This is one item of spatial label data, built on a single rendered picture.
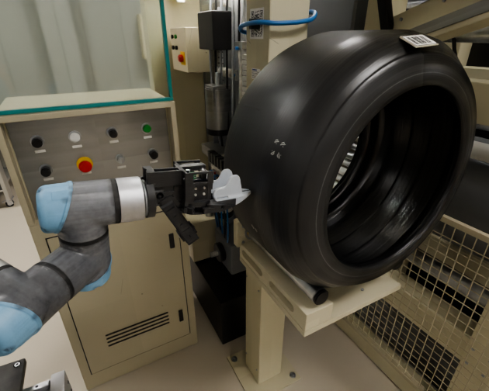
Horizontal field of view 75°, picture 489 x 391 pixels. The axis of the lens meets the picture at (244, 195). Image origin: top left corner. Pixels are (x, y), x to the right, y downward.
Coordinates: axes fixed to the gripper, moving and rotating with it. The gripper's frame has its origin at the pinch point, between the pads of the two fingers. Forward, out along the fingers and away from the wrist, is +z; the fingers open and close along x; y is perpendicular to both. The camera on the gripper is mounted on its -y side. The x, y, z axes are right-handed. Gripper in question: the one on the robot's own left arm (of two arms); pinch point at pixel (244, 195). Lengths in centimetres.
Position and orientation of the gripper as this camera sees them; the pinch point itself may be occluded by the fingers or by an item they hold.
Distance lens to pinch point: 64.7
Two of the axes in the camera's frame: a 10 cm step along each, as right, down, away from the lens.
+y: 0.9, -9.2, -3.9
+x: -4.7, -3.8, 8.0
